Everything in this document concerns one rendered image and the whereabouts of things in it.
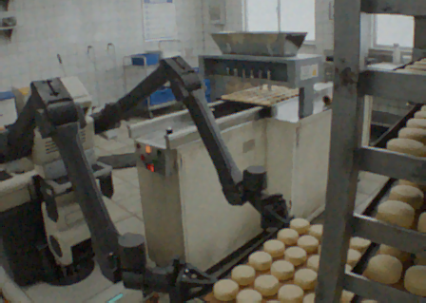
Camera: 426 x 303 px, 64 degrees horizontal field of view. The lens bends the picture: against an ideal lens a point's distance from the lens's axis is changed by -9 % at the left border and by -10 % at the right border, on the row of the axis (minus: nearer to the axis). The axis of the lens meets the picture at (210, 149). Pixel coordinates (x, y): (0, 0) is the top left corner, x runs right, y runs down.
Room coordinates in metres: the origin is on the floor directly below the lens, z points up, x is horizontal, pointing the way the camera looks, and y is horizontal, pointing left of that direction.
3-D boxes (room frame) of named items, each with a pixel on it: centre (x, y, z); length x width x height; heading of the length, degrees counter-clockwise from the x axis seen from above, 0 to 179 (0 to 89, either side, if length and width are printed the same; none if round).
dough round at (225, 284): (0.60, -0.02, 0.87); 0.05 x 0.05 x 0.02
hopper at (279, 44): (2.33, -0.32, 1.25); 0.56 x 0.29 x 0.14; 46
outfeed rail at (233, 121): (2.32, -0.50, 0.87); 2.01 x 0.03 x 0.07; 136
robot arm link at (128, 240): (0.69, 0.19, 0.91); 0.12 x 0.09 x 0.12; 48
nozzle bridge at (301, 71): (2.33, -0.32, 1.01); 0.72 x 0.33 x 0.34; 46
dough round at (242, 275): (0.65, -0.06, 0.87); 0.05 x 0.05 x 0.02
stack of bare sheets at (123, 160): (3.72, 0.92, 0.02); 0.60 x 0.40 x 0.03; 102
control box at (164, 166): (1.71, 0.28, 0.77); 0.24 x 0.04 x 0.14; 46
